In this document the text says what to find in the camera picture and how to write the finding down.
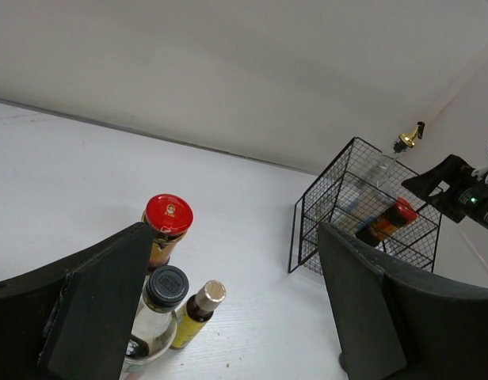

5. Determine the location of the black cap sauce bottle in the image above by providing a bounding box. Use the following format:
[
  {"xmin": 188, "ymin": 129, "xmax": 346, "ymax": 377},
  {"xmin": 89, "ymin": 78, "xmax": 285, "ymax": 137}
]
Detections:
[{"xmin": 120, "ymin": 265, "xmax": 189, "ymax": 379}]

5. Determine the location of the clear glass oil bottle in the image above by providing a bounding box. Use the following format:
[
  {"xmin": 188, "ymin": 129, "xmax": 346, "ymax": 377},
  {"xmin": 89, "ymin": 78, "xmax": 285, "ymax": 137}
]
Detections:
[{"xmin": 337, "ymin": 121, "xmax": 425, "ymax": 230}]

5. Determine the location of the red lid sauce jar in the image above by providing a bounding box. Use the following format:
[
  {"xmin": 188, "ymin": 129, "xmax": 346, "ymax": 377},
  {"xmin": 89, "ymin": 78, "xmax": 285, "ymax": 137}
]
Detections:
[{"xmin": 142, "ymin": 194, "xmax": 193, "ymax": 274}]

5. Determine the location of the red lid chili jar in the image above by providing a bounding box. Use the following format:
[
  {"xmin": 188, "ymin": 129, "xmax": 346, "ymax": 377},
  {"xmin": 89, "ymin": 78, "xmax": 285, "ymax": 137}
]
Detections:
[{"xmin": 355, "ymin": 197, "xmax": 417, "ymax": 248}]

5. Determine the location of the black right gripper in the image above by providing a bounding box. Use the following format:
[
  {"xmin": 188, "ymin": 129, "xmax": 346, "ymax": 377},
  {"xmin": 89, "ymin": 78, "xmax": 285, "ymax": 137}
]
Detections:
[{"xmin": 402, "ymin": 154, "xmax": 488, "ymax": 230}]

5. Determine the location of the black wire basket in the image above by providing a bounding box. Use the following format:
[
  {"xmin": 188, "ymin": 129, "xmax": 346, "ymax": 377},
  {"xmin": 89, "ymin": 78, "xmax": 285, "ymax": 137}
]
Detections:
[{"xmin": 288, "ymin": 137, "xmax": 441, "ymax": 273}]

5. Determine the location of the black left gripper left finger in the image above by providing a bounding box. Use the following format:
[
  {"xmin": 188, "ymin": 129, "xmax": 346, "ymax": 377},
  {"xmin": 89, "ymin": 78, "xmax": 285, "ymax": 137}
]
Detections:
[{"xmin": 0, "ymin": 222, "xmax": 152, "ymax": 379}]

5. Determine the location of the small yellow label bottle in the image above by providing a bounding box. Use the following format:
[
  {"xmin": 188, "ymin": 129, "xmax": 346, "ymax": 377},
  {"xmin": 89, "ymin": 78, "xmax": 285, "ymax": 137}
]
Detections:
[{"xmin": 170, "ymin": 280, "xmax": 227, "ymax": 350}]

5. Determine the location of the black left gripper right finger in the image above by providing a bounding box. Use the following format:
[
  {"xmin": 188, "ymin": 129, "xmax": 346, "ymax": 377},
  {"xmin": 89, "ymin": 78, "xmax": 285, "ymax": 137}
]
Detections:
[{"xmin": 318, "ymin": 223, "xmax": 488, "ymax": 379}]

